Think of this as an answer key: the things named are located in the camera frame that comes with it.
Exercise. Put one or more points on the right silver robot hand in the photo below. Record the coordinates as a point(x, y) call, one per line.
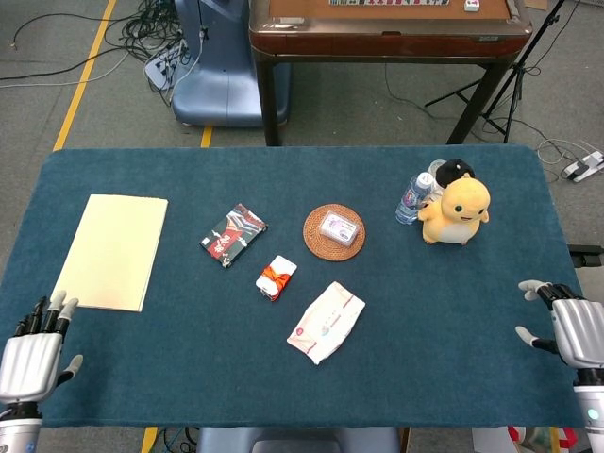
point(582, 332)

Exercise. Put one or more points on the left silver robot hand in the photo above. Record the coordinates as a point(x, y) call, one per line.
point(28, 363)

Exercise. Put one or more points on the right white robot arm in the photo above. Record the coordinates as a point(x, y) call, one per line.
point(592, 415)

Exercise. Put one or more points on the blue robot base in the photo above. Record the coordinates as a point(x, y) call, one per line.
point(217, 89)

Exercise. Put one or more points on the red white packaging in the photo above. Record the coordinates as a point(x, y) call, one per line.
point(519, 436)

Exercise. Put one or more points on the cream paper folder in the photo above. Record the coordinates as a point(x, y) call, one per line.
point(111, 252)

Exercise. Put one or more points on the white grey power strip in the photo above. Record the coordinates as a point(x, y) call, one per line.
point(582, 167)

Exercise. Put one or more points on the yellow plush toy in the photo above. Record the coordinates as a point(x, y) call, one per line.
point(460, 207)

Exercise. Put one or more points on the black plush toy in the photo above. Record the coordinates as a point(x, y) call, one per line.
point(453, 171)

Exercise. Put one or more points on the clear plastic water bottle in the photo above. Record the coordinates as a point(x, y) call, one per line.
point(409, 200)

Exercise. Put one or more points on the clear plastic cup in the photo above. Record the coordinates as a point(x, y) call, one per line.
point(435, 166)

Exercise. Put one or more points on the white pink wet wipes pack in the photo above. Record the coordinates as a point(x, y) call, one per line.
point(328, 321)

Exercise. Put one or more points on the blue table cloth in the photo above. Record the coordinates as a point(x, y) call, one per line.
point(283, 387)

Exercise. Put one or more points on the clear purple plastic box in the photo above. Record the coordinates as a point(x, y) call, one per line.
point(339, 229)

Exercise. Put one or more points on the black tripod stand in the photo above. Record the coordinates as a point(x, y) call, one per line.
point(516, 71)

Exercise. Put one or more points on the grey blue robot torso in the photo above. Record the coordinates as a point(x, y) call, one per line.
point(297, 441)

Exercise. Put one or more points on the round woven rattan coaster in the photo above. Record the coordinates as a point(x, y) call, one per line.
point(313, 243)

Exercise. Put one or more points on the white power strip with plugs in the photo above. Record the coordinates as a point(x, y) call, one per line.
point(162, 68)

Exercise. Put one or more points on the single white mahjong tile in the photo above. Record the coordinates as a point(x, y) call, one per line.
point(471, 5)

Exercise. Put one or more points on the brown mahjong table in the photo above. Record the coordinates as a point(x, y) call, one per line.
point(387, 42)

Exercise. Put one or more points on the row of face-up mahjong tiles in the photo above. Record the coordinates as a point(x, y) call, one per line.
point(387, 2)

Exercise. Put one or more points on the black metal bracket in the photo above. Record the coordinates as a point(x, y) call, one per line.
point(587, 257)

